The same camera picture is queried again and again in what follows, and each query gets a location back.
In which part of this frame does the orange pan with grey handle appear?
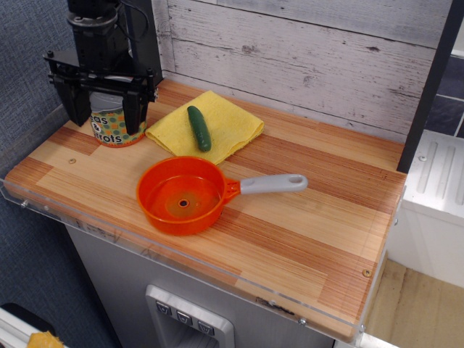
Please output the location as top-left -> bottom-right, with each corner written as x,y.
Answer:
136,157 -> 308,236

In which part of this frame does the grey dispenser panel with buttons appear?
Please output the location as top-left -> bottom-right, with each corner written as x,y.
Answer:
145,285 -> 236,347

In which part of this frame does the silver toy fridge cabinet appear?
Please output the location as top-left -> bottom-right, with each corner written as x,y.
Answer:
68,226 -> 335,347

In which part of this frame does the green toy cucumber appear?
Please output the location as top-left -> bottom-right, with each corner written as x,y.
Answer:
187,106 -> 212,152

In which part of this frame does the yellow folded cloth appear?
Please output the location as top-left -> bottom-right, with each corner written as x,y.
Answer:
145,91 -> 264,165

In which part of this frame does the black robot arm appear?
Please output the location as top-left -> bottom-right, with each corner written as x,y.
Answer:
44,1 -> 162,134

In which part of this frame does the white toy sink counter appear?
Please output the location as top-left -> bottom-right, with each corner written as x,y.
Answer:
386,130 -> 463,286

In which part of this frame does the black vertical post right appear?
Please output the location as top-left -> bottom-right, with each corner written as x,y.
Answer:
397,0 -> 463,173

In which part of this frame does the peas and carrots can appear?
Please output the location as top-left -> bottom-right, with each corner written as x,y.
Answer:
89,92 -> 146,147

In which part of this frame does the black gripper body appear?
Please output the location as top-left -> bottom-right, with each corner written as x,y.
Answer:
43,21 -> 157,102

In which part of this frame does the yellow sponge piece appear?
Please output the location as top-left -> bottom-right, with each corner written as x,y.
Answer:
26,331 -> 65,348

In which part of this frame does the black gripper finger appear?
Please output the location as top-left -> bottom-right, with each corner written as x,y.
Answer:
53,75 -> 91,126
123,91 -> 149,134

